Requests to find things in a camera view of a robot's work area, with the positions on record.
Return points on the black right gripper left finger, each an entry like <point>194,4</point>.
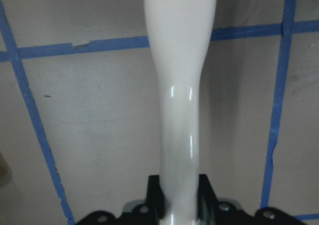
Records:
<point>155,197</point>

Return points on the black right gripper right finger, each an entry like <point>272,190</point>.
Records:
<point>206,197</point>

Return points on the beige hand brush black bristles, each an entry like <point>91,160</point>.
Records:
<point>179,33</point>

